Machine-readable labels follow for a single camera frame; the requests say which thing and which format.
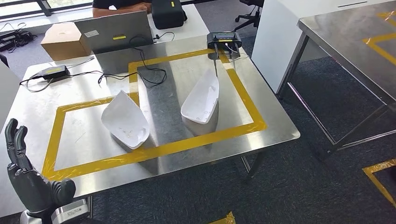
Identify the black cable bundle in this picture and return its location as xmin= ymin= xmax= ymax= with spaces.
xmin=0 ymin=21 xmax=38 ymax=53

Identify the black device with antennas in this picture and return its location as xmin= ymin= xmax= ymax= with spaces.
xmin=206 ymin=31 xmax=243 ymax=59

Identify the black laptop cable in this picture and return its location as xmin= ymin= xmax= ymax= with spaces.
xmin=66 ymin=35 xmax=168 ymax=90

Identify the white plastic shell part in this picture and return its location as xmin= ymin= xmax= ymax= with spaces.
xmin=101 ymin=90 xmax=151 ymax=150
xmin=180 ymin=68 xmax=220 ymax=125

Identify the stainless steel workbench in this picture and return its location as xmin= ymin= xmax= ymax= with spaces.
xmin=276 ymin=0 xmax=396 ymax=162
xmin=0 ymin=32 xmax=301 ymax=218

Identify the grey laptop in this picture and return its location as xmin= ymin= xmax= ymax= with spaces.
xmin=74 ymin=11 xmax=155 ymax=56

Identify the person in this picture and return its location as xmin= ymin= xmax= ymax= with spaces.
xmin=92 ymin=0 xmax=153 ymax=10

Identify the black carrying case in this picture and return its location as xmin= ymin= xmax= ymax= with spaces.
xmin=151 ymin=0 xmax=188 ymax=30

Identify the black office chair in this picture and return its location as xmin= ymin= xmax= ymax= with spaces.
xmin=234 ymin=0 xmax=265 ymax=32

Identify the brown cardboard box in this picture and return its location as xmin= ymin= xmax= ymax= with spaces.
xmin=41 ymin=21 xmax=92 ymax=62

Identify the black power adapter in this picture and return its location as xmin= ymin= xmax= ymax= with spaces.
xmin=42 ymin=65 xmax=70 ymax=81

